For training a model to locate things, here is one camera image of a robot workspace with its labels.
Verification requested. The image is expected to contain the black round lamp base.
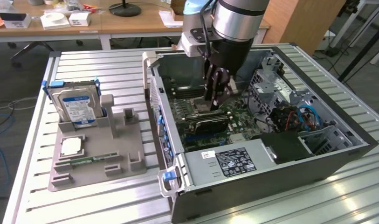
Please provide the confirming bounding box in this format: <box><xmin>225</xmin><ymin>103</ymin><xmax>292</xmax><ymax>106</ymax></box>
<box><xmin>108</xmin><ymin>0</ymin><xmax>141</xmax><ymax>17</ymax></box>

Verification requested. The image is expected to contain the hard disk with blue rails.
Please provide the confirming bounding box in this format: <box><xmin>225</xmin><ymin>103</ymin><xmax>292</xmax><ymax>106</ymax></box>
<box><xmin>41</xmin><ymin>77</ymin><xmax>103</xmax><ymax>129</ymax></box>

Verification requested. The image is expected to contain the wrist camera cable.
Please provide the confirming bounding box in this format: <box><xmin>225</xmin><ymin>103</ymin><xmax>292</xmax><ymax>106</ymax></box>
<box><xmin>199</xmin><ymin>0</ymin><xmax>215</xmax><ymax>56</ymax></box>

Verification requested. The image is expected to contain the blue disk wire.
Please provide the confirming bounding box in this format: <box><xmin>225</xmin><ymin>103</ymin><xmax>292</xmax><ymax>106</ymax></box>
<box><xmin>296</xmin><ymin>104</ymin><xmax>323</xmax><ymax>132</ymax></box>

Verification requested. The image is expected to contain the green RAM stick on rack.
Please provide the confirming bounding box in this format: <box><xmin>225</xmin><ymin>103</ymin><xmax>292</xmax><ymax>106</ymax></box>
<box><xmin>69</xmin><ymin>155</ymin><xmax>119</xmax><ymax>165</ymax></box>

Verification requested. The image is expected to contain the black slanted stand pole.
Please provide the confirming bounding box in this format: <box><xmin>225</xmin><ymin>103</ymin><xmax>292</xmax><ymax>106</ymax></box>
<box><xmin>336</xmin><ymin>21</ymin><xmax>379</xmax><ymax>82</ymax></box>

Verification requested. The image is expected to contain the red disk wire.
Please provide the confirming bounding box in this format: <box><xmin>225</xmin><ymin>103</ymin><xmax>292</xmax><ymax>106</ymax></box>
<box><xmin>285</xmin><ymin>111</ymin><xmax>313</xmax><ymax>131</ymax></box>

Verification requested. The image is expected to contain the small white printed box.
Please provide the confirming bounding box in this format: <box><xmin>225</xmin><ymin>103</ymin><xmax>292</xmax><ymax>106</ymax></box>
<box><xmin>68</xmin><ymin>12</ymin><xmax>91</xmax><ymax>27</ymax></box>

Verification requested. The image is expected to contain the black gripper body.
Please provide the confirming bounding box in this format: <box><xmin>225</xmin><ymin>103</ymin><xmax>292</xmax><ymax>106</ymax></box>
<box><xmin>207</xmin><ymin>38</ymin><xmax>252</xmax><ymax>77</ymax></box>

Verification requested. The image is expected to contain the silver CPU chip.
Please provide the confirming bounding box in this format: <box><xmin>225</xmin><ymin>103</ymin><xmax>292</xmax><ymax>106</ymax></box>
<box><xmin>60</xmin><ymin>138</ymin><xmax>84</xmax><ymax>156</ymax></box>

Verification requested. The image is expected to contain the brown cardboard box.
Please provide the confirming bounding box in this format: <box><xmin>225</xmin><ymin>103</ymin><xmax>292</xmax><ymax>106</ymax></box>
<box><xmin>169</xmin><ymin>0</ymin><xmax>185</xmax><ymax>16</ymax></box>

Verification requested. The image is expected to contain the wooden cabinet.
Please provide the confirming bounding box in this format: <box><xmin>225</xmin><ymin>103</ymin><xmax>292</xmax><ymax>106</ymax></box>
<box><xmin>263</xmin><ymin>0</ymin><xmax>347</xmax><ymax>56</ymax></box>

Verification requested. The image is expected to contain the white box with black top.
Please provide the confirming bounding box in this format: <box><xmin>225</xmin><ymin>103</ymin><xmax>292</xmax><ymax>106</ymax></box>
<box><xmin>0</xmin><ymin>13</ymin><xmax>32</xmax><ymax>28</ymax></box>

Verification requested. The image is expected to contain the green motherboard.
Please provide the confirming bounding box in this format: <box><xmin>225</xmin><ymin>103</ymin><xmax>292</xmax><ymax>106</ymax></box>
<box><xmin>168</xmin><ymin>83</ymin><xmax>261</xmax><ymax>152</ymax></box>

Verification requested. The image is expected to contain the CPU socket with metal frame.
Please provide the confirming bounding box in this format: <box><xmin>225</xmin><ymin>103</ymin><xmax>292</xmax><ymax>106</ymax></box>
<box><xmin>188</xmin><ymin>97</ymin><xmax>212</xmax><ymax>115</ymax></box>

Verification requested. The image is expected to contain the grey plastic parts rack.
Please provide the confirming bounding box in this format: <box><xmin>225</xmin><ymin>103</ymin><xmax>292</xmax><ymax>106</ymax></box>
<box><xmin>47</xmin><ymin>94</ymin><xmax>148</xmax><ymax>192</ymax></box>

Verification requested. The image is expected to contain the white paper stack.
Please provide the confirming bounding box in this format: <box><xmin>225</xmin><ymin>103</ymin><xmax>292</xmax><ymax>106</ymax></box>
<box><xmin>159</xmin><ymin>10</ymin><xmax>184</xmax><ymax>28</ymax></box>

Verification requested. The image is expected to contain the white tape roll box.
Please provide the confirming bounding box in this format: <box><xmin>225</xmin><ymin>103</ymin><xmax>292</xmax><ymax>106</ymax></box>
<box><xmin>39</xmin><ymin>11</ymin><xmax>71</xmax><ymax>30</ymax></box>

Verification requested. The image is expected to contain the blue expansion slot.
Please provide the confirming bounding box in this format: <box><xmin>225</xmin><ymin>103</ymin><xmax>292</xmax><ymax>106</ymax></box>
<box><xmin>183</xmin><ymin>134</ymin><xmax>216</xmax><ymax>141</ymax></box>

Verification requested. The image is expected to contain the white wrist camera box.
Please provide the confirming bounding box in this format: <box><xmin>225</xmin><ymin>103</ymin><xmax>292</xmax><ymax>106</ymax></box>
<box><xmin>180</xmin><ymin>27</ymin><xmax>215</xmax><ymax>57</ymax></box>

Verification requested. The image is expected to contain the wooden desk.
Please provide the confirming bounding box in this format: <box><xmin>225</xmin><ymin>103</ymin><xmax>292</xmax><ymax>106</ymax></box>
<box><xmin>0</xmin><ymin>0</ymin><xmax>271</xmax><ymax>49</ymax></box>

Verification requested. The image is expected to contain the grey power supply unit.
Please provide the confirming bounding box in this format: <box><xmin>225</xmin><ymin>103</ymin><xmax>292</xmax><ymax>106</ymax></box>
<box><xmin>183</xmin><ymin>139</ymin><xmax>277</xmax><ymax>186</ymax></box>

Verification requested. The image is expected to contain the silver metal disk bay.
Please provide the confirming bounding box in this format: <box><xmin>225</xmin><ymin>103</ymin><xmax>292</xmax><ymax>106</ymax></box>
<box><xmin>249</xmin><ymin>52</ymin><xmax>301</xmax><ymax>115</ymax></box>
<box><xmin>297</xmin><ymin>125</ymin><xmax>355</xmax><ymax>156</ymax></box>

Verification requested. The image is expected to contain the low-profile NVIDIA graphics card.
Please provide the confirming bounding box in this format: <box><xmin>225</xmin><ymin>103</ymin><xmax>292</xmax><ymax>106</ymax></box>
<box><xmin>177</xmin><ymin>116</ymin><xmax>229</xmax><ymax>138</ymax></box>

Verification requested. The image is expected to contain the open black PC case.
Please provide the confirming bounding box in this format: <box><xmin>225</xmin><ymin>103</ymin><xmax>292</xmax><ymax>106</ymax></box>
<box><xmin>141</xmin><ymin>45</ymin><xmax>379</xmax><ymax>224</ymax></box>

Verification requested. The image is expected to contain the black office chair base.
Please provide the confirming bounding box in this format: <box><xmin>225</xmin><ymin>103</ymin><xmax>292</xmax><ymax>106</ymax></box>
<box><xmin>8</xmin><ymin>42</ymin><xmax>56</xmax><ymax>68</ymax></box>

